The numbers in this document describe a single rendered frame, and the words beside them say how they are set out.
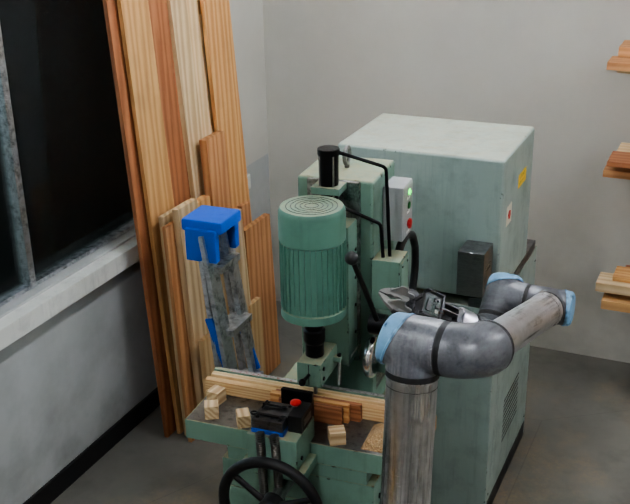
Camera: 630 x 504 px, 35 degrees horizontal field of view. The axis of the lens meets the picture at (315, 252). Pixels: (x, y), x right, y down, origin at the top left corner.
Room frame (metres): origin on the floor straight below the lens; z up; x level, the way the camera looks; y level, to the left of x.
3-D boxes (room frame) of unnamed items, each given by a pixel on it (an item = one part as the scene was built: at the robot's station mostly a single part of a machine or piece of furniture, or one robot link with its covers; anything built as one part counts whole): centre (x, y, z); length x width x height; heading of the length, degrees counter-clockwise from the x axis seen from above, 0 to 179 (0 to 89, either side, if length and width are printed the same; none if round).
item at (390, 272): (2.53, -0.21, 1.22); 0.09 x 0.08 x 0.15; 159
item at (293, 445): (2.21, 0.10, 0.91); 0.15 x 0.14 x 0.09; 69
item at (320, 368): (2.40, 0.00, 1.03); 0.14 x 0.07 x 0.09; 159
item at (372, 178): (2.66, -0.09, 1.16); 0.22 x 0.22 x 0.72; 69
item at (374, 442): (2.22, -0.17, 0.91); 0.12 x 0.09 x 0.03; 159
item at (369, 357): (2.46, -0.16, 1.02); 0.12 x 0.03 x 0.12; 159
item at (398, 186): (2.63, -0.24, 1.40); 0.10 x 0.06 x 0.16; 159
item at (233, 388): (2.38, 0.00, 0.92); 0.68 x 0.02 x 0.04; 69
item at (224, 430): (2.29, 0.07, 0.87); 0.61 x 0.30 x 0.06; 69
